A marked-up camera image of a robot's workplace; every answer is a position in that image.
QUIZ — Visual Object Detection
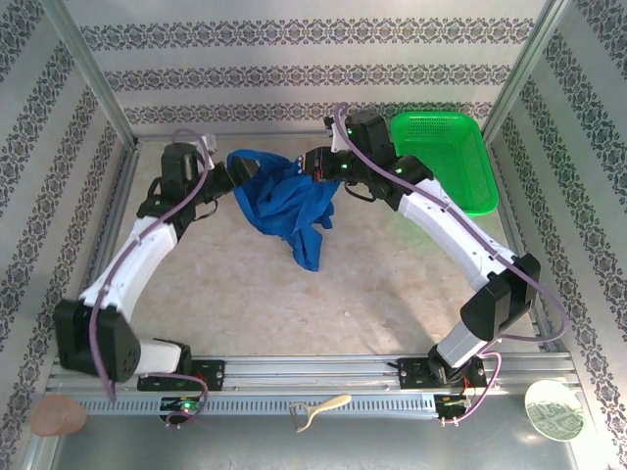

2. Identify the grey slotted cable duct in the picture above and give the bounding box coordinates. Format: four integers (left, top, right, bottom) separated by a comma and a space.
77, 394, 442, 417

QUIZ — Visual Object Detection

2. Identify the aluminium side rail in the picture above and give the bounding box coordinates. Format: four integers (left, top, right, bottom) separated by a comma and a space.
68, 141, 141, 356
489, 141, 569, 354

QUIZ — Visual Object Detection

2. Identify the aluminium frame post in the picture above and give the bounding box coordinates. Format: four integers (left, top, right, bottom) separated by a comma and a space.
482, 0, 574, 142
41, 0, 141, 151

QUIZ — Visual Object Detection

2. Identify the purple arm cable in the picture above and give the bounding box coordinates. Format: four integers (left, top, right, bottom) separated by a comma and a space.
90, 127, 217, 431
333, 101, 572, 427

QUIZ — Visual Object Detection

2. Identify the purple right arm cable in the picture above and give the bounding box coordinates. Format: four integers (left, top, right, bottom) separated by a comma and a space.
333, 101, 572, 427

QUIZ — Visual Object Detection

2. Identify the aluminium back rail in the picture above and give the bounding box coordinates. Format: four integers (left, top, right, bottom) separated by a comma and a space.
134, 129, 344, 144

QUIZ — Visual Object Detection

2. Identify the round brown object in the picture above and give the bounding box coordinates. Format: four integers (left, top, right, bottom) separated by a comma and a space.
30, 395, 88, 437

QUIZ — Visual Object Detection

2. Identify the round green patterned plate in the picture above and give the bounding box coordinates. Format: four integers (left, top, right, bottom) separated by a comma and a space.
524, 380, 587, 442

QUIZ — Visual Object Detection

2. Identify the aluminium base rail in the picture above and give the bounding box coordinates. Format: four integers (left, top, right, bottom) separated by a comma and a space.
46, 352, 578, 394

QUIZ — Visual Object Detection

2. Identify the beige vegetable peeler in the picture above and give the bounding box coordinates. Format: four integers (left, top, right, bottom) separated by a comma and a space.
289, 394, 353, 433

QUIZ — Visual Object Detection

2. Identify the green plastic basket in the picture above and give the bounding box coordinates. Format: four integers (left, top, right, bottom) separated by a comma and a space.
390, 111, 500, 216

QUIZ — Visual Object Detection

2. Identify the blue printed t-shirt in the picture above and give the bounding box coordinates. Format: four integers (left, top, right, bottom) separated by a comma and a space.
225, 149, 344, 273

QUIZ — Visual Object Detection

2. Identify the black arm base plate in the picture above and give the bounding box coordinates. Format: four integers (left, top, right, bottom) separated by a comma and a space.
396, 356, 487, 391
136, 359, 226, 393

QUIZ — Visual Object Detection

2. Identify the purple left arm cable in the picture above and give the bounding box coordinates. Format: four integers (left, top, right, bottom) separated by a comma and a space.
90, 127, 217, 431

